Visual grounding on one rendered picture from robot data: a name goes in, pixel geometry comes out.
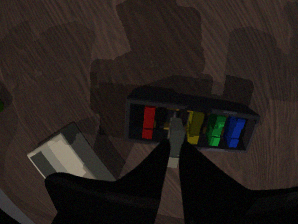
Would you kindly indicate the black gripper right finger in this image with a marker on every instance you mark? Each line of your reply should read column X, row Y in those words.
column 210, row 196

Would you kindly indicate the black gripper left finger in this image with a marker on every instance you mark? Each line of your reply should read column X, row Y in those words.
column 133, row 199

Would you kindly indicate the black fuse block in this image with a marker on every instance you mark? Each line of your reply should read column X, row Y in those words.
column 227, row 126

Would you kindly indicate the yellow fuse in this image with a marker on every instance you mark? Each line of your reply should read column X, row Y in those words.
column 194, row 126

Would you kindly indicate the grey rectangular tray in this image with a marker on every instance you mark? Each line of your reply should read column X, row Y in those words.
column 68, row 152

